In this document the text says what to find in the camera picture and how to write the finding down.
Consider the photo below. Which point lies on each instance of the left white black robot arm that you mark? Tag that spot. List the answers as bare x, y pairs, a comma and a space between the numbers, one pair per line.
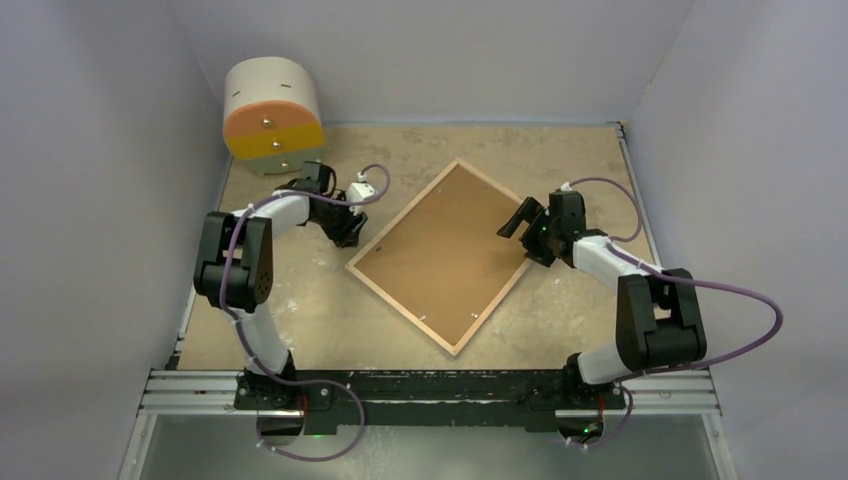
234, 268

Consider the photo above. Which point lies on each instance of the aluminium rail frame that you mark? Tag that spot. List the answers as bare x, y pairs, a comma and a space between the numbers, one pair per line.
210, 393

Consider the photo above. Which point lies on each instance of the round cabinet with coloured drawers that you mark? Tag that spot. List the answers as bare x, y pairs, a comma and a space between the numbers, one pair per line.
271, 119

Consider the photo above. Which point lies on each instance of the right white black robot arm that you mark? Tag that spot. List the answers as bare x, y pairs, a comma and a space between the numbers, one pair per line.
658, 321

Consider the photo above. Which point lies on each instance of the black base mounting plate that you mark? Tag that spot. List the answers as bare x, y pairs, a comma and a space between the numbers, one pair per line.
538, 400

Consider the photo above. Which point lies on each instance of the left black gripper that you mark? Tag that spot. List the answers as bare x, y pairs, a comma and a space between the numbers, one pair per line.
347, 234

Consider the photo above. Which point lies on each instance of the brown backing board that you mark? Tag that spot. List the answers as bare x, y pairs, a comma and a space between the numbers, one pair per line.
440, 258

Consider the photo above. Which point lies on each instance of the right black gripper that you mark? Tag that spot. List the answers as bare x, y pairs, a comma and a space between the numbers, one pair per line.
531, 211

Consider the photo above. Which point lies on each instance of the white wooden picture frame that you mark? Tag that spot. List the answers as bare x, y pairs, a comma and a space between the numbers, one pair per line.
397, 298

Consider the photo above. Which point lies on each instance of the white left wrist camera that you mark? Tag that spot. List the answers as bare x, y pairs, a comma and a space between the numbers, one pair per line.
358, 194

